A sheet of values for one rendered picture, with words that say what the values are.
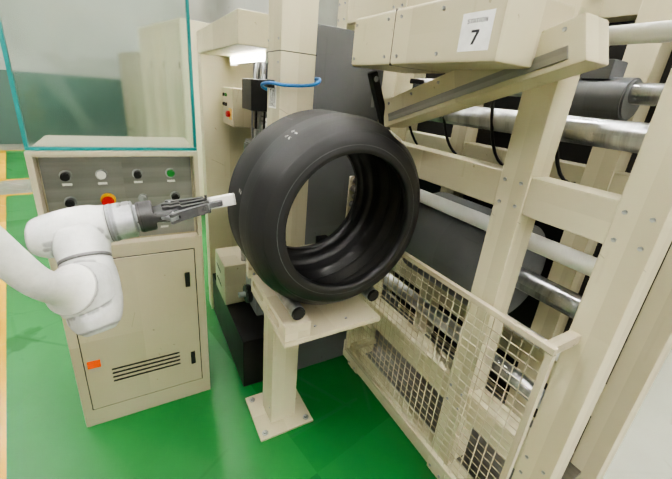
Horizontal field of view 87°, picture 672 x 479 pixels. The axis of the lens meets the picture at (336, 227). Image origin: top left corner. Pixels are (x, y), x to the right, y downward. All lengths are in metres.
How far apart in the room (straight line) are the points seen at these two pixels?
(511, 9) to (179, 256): 1.46
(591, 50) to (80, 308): 1.17
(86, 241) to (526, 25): 1.07
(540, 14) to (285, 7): 0.72
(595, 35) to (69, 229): 1.19
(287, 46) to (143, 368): 1.54
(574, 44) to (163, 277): 1.62
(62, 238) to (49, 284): 0.15
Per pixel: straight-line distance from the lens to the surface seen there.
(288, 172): 0.89
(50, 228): 0.95
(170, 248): 1.68
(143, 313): 1.82
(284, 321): 1.15
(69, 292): 0.85
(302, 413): 2.03
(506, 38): 0.94
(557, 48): 1.00
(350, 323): 1.26
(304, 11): 1.33
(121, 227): 0.94
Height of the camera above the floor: 1.54
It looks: 21 degrees down
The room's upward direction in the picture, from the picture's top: 5 degrees clockwise
